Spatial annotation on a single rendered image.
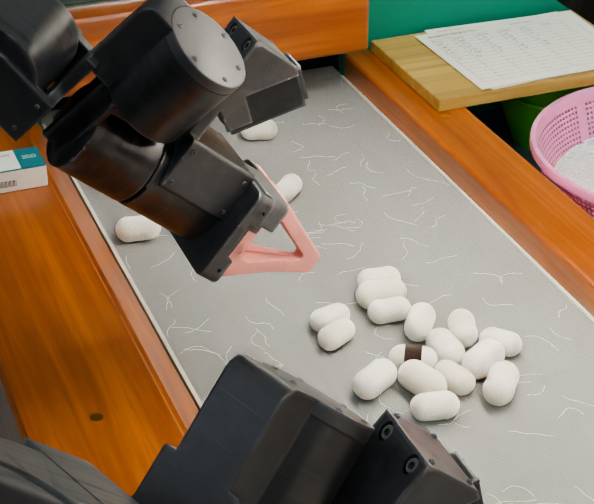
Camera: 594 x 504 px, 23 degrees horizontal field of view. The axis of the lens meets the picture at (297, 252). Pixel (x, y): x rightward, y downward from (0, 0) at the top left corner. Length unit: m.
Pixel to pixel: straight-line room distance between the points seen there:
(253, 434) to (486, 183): 0.63
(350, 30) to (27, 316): 0.47
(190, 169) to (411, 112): 0.46
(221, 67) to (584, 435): 0.34
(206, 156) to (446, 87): 0.48
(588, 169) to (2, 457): 0.87
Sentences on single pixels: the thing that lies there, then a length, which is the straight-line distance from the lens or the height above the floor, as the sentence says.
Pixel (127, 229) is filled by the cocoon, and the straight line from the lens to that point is 1.14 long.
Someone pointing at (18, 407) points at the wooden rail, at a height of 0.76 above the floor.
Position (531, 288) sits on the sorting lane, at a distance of 1.11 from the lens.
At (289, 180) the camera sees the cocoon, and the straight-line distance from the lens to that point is 1.20.
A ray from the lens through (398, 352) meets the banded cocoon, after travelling 0.99.
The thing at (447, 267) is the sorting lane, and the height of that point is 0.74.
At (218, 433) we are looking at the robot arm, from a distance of 0.61.
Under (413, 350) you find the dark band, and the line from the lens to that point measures 0.99.
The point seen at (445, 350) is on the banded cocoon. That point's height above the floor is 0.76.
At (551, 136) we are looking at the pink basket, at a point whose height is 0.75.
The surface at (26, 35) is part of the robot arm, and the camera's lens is 0.86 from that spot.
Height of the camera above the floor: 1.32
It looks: 31 degrees down
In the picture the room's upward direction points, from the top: straight up
